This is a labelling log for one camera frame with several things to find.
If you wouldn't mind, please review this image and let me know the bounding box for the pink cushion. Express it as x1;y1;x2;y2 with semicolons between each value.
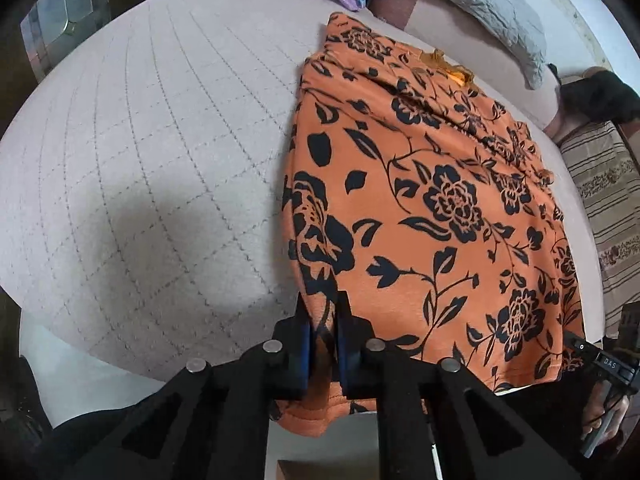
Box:
367;0;592;143

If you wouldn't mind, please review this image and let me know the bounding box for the grey quilted pillow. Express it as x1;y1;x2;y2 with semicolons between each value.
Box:
350;0;547;92

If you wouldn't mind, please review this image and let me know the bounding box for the wooden door with glass panel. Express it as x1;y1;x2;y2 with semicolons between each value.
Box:
19;0;117;87

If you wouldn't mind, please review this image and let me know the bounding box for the striped floral blanket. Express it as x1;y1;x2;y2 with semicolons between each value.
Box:
556;120;640;342

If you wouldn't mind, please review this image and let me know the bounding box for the black cloth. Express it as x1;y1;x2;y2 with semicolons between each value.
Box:
546;62;640;127

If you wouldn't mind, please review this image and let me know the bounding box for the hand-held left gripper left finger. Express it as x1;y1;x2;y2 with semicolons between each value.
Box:
75;292;322;480

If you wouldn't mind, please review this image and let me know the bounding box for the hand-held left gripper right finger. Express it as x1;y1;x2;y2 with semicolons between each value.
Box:
332;290;582;480

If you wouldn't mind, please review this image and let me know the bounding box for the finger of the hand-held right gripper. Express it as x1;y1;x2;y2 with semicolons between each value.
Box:
562;331;603;373

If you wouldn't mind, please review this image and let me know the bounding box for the orange black floral garment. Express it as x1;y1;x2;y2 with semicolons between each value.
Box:
272;11;587;438

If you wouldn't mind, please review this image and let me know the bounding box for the beige quilted mattress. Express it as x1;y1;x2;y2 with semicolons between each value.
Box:
0;0;608;386

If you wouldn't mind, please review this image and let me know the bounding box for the person's right hand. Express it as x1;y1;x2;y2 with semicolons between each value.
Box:
582;385;632;443

